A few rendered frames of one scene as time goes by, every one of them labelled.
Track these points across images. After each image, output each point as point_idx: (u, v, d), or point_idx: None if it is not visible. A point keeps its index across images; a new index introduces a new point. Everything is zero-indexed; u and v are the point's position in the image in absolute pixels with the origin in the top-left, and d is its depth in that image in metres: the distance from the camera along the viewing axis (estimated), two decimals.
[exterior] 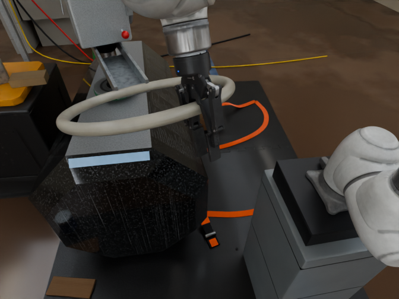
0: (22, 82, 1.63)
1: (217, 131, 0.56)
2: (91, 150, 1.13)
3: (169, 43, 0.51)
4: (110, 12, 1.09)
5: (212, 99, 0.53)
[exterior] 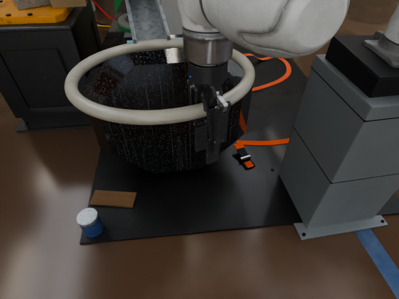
0: (63, 2, 1.66)
1: (218, 143, 0.56)
2: None
3: (186, 48, 0.47)
4: None
5: (219, 115, 0.51)
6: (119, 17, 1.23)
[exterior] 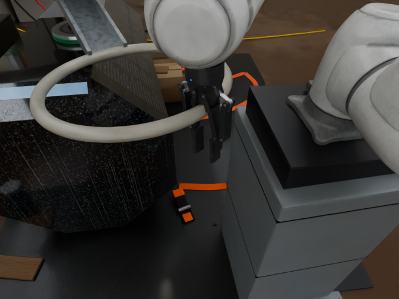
0: None
1: (224, 141, 0.56)
2: (10, 80, 0.87)
3: None
4: None
5: (225, 113, 0.52)
6: None
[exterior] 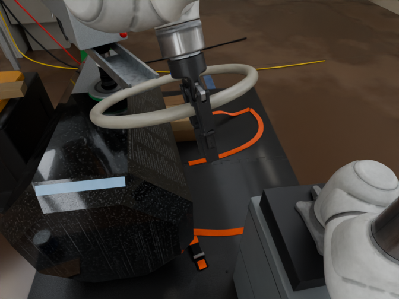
0: None
1: (207, 135, 0.56)
2: (60, 175, 1.03)
3: (160, 47, 0.52)
4: None
5: (199, 104, 0.53)
6: (88, 88, 1.36)
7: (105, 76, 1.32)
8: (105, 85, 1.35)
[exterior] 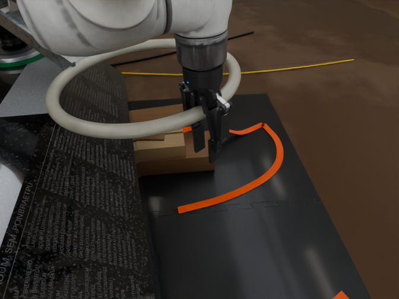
0: None
1: (221, 143, 0.56)
2: None
3: (181, 54, 0.45)
4: None
5: (221, 116, 0.51)
6: None
7: (6, 31, 0.94)
8: (8, 44, 0.96)
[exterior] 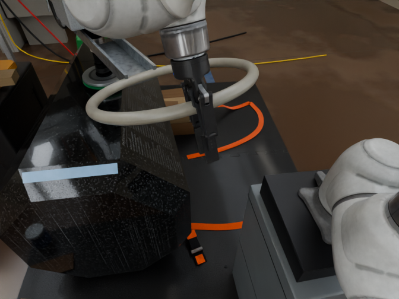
0: None
1: (209, 137, 0.56)
2: (49, 162, 0.97)
3: (163, 46, 0.51)
4: None
5: (202, 106, 0.52)
6: None
7: (100, 63, 1.27)
8: (100, 72, 1.30)
